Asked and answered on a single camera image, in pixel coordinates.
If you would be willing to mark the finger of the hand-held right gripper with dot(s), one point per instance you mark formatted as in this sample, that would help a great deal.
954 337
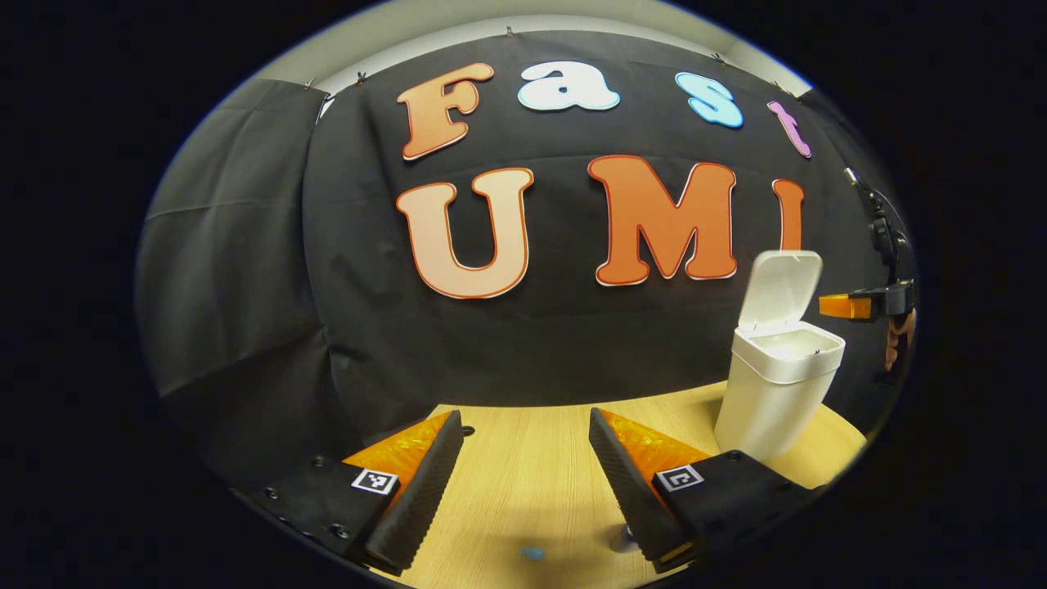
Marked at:
847 306

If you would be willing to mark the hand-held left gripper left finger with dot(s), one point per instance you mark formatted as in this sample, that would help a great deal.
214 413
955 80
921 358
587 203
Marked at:
425 491

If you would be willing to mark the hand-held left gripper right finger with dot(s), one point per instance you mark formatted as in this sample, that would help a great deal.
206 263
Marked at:
626 491

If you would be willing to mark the silver blue pop can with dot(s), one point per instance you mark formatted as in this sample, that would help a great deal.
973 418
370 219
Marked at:
625 540

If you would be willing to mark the white desktop garbage bin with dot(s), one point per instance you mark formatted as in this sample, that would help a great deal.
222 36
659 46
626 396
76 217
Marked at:
777 376

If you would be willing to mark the light wooden desktop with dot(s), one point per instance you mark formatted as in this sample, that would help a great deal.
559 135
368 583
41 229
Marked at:
532 474

